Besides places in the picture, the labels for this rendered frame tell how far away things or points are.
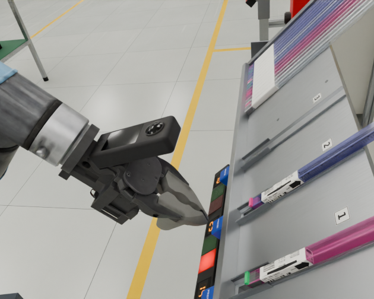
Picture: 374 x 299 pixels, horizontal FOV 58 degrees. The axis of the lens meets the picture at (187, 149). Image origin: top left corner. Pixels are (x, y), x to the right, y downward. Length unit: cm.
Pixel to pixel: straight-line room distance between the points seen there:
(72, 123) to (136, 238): 104
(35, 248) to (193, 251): 67
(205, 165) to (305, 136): 121
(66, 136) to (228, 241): 24
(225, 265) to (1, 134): 31
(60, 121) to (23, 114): 4
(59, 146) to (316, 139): 32
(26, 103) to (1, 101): 3
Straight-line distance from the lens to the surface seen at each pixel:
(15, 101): 44
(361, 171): 38
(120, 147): 41
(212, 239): 54
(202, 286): 51
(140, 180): 44
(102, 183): 48
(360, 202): 36
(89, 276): 141
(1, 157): 50
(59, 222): 165
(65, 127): 43
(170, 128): 39
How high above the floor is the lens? 110
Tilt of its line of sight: 38 degrees down
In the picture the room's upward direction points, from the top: 11 degrees counter-clockwise
